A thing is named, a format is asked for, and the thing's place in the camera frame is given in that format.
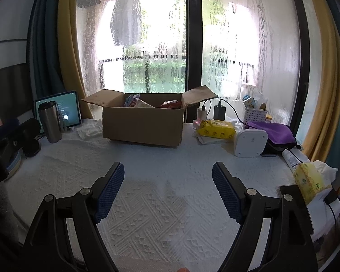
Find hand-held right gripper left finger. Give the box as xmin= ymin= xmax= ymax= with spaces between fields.
xmin=23 ymin=161 xmax=125 ymax=272

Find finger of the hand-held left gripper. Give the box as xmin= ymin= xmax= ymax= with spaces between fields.
xmin=0 ymin=117 xmax=41 ymax=141

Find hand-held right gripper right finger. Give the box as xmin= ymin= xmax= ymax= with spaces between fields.
xmin=212 ymin=161 xmax=319 ymax=272

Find brown cardboard box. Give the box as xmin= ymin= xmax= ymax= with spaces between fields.
xmin=81 ymin=85 xmax=219 ymax=148

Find steel travel mug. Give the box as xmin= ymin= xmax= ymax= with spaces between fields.
xmin=37 ymin=100 xmax=63 ymax=143

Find tablet with dark screen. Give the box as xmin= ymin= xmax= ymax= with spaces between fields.
xmin=34 ymin=91 xmax=82 ymax=135

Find white textured table cover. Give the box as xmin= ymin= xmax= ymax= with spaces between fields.
xmin=0 ymin=119 xmax=340 ymax=272

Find white square device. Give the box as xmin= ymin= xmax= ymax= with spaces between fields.
xmin=234 ymin=129 xmax=268 ymax=158

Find crumpled white tissue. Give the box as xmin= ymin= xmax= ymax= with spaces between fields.
xmin=76 ymin=119 xmax=104 ymax=140

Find yellow snack packet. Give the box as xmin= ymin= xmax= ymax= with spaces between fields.
xmin=197 ymin=119 xmax=236 ymax=140

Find black pouch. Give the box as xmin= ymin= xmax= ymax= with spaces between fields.
xmin=261 ymin=140 xmax=302 ymax=155

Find white tube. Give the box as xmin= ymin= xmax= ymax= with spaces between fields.
xmin=282 ymin=149 xmax=301 ymax=173

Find purple cloth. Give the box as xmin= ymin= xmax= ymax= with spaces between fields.
xmin=245 ymin=120 xmax=296 ymax=145

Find black charger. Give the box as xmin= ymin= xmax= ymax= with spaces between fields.
xmin=214 ymin=105 xmax=226 ymax=121

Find white perforated basket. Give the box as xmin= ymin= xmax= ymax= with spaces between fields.
xmin=244 ymin=106 xmax=268 ymax=124

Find dark teal curtain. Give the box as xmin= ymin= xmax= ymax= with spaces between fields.
xmin=28 ymin=0 xmax=63 ymax=111
xmin=323 ymin=0 xmax=340 ymax=148

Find yellow tissue pack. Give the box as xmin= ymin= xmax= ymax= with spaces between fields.
xmin=293 ymin=160 xmax=339 ymax=204

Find yellow curtain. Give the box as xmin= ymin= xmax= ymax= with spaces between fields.
xmin=302 ymin=0 xmax=340 ymax=162
xmin=58 ymin=0 xmax=94 ymax=119

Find white blue snack packet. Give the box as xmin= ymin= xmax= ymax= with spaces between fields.
xmin=125 ymin=93 xmax=155 ymax=109

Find blue white round container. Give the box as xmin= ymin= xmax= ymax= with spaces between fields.
xmin=242 ymin=95 xmax=257 ymax=108

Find red snack packet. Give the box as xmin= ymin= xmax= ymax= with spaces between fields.
xmin=160 ymin=100 xmax=183 ymax=109

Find grey hanging garment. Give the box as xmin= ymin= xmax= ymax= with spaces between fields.
xmin=110 ymin=0 xmax=142 ymax=47

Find black cable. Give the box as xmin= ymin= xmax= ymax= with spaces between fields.
xmin=218 ymin=99 xmax=248 ymax=126

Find dark window frame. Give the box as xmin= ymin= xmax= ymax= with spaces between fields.
xmin=185 ymin=0 xmax=203 ymax=122

